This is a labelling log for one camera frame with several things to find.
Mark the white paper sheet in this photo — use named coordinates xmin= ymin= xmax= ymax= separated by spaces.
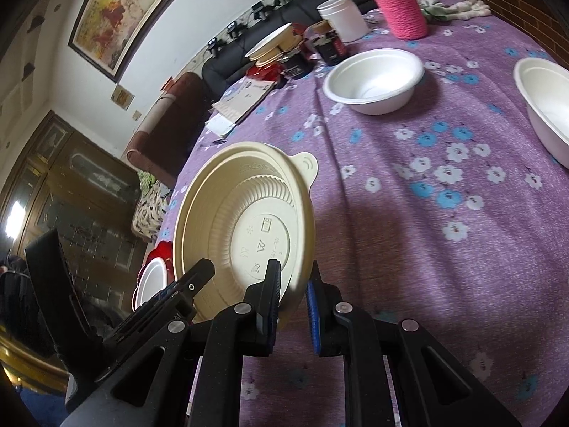
xmin=205 ymin=113 xmax=236 ymax=138

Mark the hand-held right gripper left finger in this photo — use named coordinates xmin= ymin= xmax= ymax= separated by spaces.
xmin=62 ymin=259 xmax=283 ymax=427

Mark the wooden glass-door cabinet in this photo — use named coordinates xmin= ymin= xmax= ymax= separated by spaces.
xmin=0 ymin=111 xmax=147 ymax=321

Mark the printed booklet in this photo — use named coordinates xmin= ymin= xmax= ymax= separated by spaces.
xmin=212 ymin=78 xmax=278 ymax=124

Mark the white foam bowl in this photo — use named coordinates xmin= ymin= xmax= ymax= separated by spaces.
xmin=322 ymin=48 xmax=425 ymax=115
xmin=244 ymin=22 xmax=294 ymax=58
xmin=512 ymin=57 xmax=569 ymax=170
xmin=133 ymin=257 xmax=169 ymax=316

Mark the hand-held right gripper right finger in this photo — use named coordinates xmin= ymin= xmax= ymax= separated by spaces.
xmin=306 ymin=262 xmax=521 ymax=427

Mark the pale green work glove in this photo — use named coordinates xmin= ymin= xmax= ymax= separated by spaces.
xmin=420 ymin=0 xmax=452 ymax=22

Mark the white plastic jar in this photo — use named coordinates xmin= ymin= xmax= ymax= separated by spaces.
xmin=317 ymin=0 xmax=371 ymax=44

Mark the red scalloped plate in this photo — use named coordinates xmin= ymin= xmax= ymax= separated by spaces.
xmin=246 ymin=64 xmax=283 ymax=81

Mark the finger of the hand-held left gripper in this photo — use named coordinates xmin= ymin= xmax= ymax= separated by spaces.
xmin=142 ymin=258 xmax=216 ymax=310

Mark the dark jar with brown lid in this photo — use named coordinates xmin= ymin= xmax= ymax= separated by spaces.
xmin=307 ymin=21 xmax=347 ymax=67

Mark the framed painting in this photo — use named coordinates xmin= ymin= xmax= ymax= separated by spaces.
xmin=68 ymin=0 xmax=209 ymax=83

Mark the red plate with white sticker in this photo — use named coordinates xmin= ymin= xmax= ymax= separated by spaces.
xmin=131 ymin=240 xmax=175 ymax=312

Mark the beige plastic bowl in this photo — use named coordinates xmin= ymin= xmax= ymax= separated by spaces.
xmin=249 ymin=24 xmax=305 ymax=65
xmin=172 ymin=141 xmax=319 ymax=325

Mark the pink knit-sleeved bottle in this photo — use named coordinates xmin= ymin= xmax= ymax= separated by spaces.
xmin=362 ymin=0 xmax=430 ymax=41

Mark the patterned blanket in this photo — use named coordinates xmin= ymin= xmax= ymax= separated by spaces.
xmin=132 ymin=170 xmax=172 ymax=243

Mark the brown armchair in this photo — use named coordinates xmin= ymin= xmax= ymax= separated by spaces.
xmin=126 ymin=72 xmax=214 ymax=190

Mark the framed wall notice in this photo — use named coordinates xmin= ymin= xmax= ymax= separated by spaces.
xmin=111 ymin=85 xmax=135 ymax=110

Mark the white work glove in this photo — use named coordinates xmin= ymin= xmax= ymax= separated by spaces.
xmin=447 ymin=0 xmax=492 ymax=22

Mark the black leather sofa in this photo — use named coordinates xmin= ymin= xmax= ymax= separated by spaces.
xmin=201 ymin=0 xmax=441 ymax=99

